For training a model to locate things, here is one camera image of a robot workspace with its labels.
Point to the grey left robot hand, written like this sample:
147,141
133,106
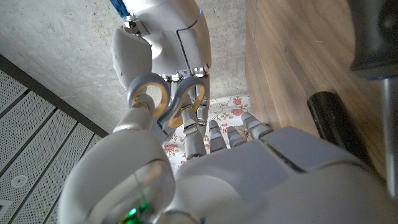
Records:
255,180

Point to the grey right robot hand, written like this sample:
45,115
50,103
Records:
168,37

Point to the blue black screwdriver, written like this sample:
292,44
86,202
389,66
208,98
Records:
373,37

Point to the floral backdrop cloth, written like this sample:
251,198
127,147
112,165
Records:
230,109

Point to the round ceiling sensor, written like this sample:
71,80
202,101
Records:
19,181

